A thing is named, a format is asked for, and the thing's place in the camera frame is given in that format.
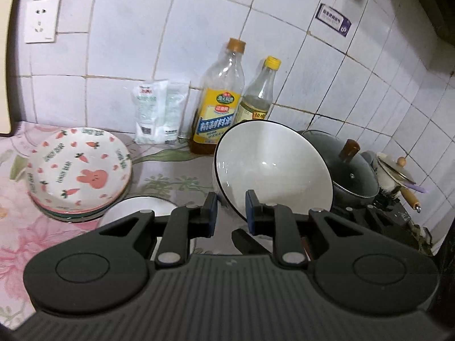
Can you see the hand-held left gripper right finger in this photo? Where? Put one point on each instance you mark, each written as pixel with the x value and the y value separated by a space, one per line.
pixel 251 215

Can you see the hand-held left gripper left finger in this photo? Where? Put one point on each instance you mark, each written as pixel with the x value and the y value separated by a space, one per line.
pixel 210 215

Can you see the white bowl with dark rim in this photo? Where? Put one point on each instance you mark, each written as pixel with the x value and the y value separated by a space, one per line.
pixel 270 156

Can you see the white plate with black rim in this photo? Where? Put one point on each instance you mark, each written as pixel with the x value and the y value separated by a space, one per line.
pixel 142 204

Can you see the floral plastic tablecloth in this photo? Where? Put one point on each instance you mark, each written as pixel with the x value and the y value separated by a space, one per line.
pixel 170 170

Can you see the pink rimmed plate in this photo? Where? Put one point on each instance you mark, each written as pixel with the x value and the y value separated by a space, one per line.
pixel 114 201

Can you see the yellow label oil bottle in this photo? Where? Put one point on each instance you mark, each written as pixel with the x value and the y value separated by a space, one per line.
pixel 217 113

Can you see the dark cooking pot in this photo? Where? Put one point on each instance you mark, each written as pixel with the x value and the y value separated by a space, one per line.
pixel 355 201

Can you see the glass pot lid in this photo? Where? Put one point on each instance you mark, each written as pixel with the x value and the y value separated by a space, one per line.
pixel 352 177

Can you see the white seasoning packet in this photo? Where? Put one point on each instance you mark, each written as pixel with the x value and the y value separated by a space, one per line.
pixel 149 113
pixel 176 110

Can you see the black gas stove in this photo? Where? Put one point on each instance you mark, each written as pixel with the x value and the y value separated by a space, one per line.
pixel 373 220

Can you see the yellow cap vinegar bottle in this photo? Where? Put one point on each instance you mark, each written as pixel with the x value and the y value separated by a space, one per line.
pixel 257 92

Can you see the small white saucepan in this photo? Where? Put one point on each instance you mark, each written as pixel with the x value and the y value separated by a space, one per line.
pixel 385 183

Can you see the carrot bunny print plate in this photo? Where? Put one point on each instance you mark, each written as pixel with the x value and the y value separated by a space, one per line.
pixel 78 170

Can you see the small metal lid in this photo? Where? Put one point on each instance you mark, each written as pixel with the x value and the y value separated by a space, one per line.
pixel 391 167

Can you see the beige cutting board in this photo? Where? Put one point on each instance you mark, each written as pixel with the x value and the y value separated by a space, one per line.
pixel 7 60

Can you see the dark range hood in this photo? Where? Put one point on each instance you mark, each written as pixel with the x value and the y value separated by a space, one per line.
pixel 433 7

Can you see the purple wall sticker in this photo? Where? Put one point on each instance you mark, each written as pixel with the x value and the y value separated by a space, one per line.
pixel 332 19

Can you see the white wall socket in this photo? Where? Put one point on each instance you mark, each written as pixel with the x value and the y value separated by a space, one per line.
pixel 42 21

